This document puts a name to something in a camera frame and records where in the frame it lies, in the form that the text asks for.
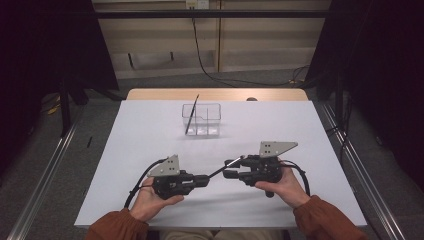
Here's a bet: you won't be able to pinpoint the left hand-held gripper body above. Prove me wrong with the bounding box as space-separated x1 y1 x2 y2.
147 154 198 201

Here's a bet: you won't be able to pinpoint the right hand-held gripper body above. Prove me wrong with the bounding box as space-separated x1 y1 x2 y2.
238 141 299 198

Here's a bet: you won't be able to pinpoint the black makeup brush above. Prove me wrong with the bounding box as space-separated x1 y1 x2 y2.
184 93 200 136
207 155 246 179

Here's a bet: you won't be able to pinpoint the clear plastic organizer box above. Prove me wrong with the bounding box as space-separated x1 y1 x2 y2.
181 103 222 137

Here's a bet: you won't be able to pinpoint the person's left hand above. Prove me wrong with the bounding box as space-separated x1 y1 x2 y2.
129 176 185 223

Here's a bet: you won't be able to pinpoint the person's right hand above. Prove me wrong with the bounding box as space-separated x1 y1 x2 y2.
254 166 312 210

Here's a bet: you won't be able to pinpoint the white table sheet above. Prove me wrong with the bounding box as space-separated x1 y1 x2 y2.
73 99 368 230

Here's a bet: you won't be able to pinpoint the person's legs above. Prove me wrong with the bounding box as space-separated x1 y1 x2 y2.
159 229 284 240

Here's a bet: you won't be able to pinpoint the wooden table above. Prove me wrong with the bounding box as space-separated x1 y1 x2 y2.
125 87 309 102

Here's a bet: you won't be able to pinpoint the black metal stand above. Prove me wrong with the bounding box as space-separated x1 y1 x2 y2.
334 69 351 164
58 76 73 138

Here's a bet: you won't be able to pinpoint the black horizontal bar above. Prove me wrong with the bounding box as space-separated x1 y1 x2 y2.
94 9 329 19

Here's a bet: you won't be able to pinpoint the dark curtain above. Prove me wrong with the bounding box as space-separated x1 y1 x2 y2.
0 0 119 178
304 0 424 191

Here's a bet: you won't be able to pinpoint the left hand-held gripper cable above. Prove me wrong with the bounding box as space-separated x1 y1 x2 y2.
123 158 168 209

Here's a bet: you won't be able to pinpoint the hand-held gripper cable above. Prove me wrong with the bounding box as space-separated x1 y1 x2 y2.
281 159 312 198
123 158 168 209

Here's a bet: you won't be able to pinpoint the right hand-held gripper cable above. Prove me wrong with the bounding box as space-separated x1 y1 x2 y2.
281 159 312 198

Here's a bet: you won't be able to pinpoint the aluminium rail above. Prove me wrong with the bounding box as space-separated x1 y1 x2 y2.
6 106 86 240
319 103 407 240

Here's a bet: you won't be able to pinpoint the black floor cable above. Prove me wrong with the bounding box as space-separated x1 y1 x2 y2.
190 6 311 88

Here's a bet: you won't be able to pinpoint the white wall socket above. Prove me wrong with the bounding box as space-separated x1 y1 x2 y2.
185 0 210 10

